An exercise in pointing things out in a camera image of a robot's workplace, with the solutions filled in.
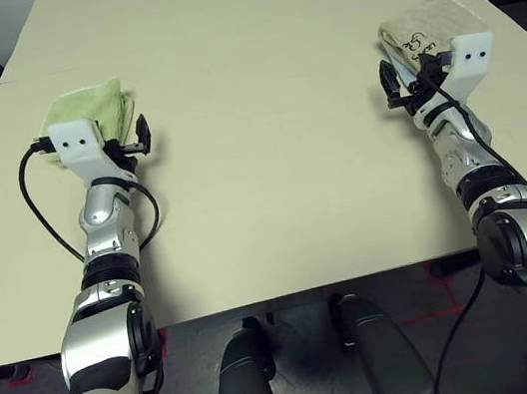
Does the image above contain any beige towel white trim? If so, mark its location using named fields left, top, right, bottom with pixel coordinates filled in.
left=371, top=0, right=497, bottom=87

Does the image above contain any grey robot left leg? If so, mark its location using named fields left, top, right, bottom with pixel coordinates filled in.
left=199, top=315, right=282, bottom=394

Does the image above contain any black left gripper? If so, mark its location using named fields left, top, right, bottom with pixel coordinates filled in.
left=100, top=112, right=158, bottom=175

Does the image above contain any black left wrist camera cable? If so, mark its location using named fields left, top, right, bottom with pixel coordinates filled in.
left=11, top=117, right=168, bottom=271

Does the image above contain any grey robot right leg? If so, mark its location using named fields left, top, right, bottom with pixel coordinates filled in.
left=327, top=280, right=439, bottom=394

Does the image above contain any folded green towel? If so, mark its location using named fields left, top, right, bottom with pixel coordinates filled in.
left=31, top=73, right=147, bottom=169

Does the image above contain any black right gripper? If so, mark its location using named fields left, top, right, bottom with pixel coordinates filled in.
left=375, top=48, right=461, bottom=121

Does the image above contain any grey robot leg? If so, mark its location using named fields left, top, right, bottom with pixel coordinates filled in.
left=327, top=280, right=439, bottom=394
left=199, top=315, right=282, bottom=394

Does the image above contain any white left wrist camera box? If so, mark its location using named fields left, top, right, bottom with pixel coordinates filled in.
left=46, top=110, right=140, bottom=195

